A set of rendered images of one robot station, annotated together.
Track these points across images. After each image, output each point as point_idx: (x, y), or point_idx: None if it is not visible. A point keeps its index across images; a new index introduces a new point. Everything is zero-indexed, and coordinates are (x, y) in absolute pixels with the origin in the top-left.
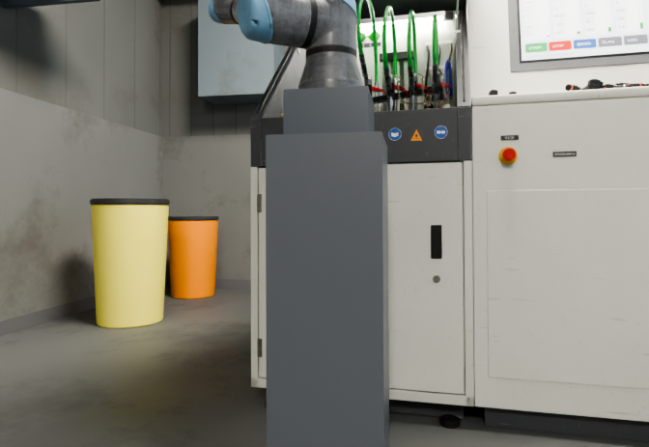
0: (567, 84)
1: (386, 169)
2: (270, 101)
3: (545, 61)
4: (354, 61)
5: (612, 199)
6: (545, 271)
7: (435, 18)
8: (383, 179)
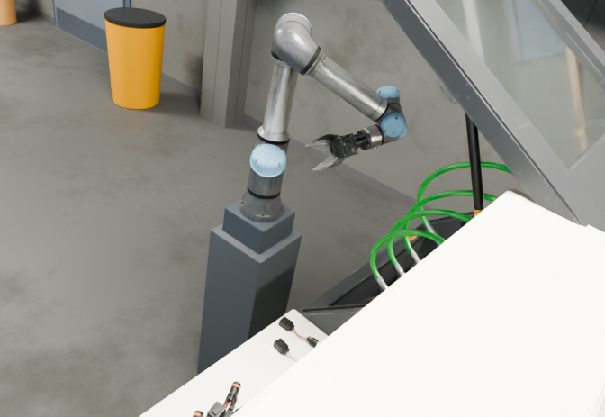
0: (238, 382)
1: (248, 269)
2: (446, 222)
3: None
4: (248, 195)
5: None
6: None
7: (397, 231)
8: (219, 257)
